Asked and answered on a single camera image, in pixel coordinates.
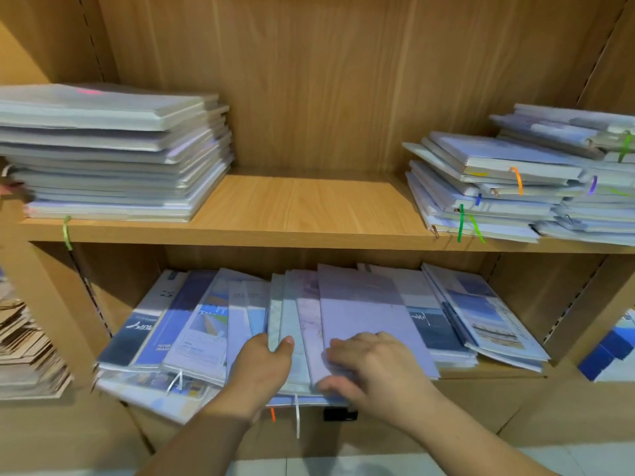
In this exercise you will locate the person's right forearm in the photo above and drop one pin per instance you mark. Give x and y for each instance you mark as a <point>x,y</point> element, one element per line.
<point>466,446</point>

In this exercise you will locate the stack of large blue notebooks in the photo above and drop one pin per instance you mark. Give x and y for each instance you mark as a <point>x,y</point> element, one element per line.
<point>109,143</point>

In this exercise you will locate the stack of flat wrapped packets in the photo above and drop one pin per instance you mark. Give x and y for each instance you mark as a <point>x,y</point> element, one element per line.
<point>25,352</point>

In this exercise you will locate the small black shelf clip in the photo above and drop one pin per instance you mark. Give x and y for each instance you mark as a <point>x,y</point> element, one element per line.
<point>339,414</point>

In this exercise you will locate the person's left forearm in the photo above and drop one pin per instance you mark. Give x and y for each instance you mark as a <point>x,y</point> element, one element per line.
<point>198,441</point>

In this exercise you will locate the person's left hand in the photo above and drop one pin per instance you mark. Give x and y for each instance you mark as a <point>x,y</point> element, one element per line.
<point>260,377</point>

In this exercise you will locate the pile of small notebooks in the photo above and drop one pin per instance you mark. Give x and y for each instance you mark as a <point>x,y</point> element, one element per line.
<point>506,183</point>

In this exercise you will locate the row of patterned notebooks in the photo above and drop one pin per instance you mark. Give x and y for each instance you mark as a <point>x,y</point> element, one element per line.
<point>188,327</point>

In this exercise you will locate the blue white small box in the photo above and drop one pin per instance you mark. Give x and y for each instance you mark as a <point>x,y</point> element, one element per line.
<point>607,352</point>

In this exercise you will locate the person's right hand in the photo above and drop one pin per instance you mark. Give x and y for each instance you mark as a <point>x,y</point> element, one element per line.
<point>387,377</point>

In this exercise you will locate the large plain lilac notebook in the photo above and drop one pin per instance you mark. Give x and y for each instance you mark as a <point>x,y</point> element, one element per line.
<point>367,302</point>

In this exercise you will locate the wooden shelf unit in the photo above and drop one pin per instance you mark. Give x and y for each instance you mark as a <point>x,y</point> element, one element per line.
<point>317,203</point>

